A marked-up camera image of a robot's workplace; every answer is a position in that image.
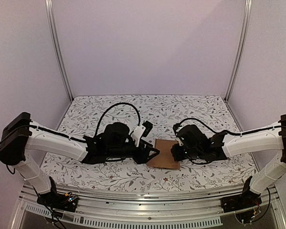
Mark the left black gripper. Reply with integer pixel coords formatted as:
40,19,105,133
107,139,160,165

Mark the brown cardboard box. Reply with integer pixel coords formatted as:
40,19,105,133
147,139,180,170

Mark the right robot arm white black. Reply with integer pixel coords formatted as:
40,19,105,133
171,114,286,208

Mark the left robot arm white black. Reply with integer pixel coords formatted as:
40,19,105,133
0,112,160,207

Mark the floral patterned table mat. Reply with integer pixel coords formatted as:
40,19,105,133
33,94,262,193

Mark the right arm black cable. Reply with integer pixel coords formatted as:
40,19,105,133
178,117,283,139

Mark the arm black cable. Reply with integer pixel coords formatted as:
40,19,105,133
96,102,143,138
178,117,283,139

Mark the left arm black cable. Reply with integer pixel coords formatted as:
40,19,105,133
96,102,143,138

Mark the front aluminium rail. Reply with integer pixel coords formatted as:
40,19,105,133
10,184,286,229

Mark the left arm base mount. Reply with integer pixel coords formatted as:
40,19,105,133
37,191,79,212

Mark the right aluminium frame post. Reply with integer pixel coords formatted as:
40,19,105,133
224,0,253,103

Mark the aluminium frame post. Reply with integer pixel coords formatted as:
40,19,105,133
224,0,253,103
44,0,74,102

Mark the left aluminium frame post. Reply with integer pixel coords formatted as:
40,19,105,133
44,0,74,102

